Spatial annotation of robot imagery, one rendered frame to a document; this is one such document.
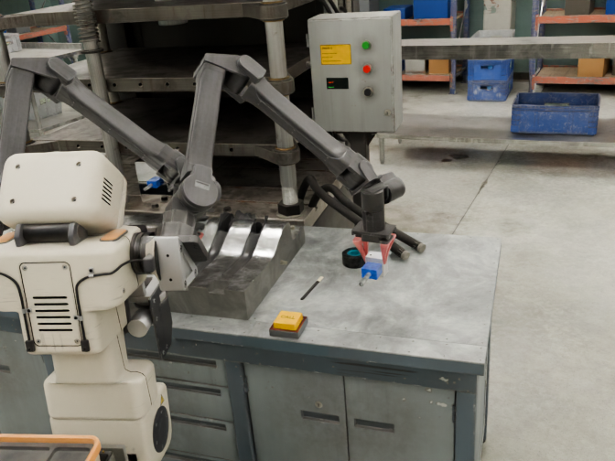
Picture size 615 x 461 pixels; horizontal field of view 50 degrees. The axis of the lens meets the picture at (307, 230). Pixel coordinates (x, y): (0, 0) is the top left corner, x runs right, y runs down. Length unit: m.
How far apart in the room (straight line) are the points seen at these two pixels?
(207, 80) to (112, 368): 0.67
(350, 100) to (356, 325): 0.95
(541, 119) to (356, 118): 2.98
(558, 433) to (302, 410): 1.13
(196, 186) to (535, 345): 2.10
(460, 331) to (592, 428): 1.13
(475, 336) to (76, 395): 0.94
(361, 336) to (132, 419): 0.59
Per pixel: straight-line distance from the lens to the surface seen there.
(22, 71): 1.77
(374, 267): 1.73
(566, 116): 5.24
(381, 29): 2.34
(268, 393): 1.93
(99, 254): 1.30
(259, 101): 1.65
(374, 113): 2.41
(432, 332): 1.73
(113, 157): 2.78
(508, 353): 3.10
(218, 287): 1.87
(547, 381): 2.96
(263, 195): 2.72
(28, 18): 2.92
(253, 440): 2.08
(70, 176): 1.35
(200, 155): 1.47
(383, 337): 1.71
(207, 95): 1.57
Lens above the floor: 1.74
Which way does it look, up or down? 24 degrees down
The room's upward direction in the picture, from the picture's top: 5 degrees counter-clockwise
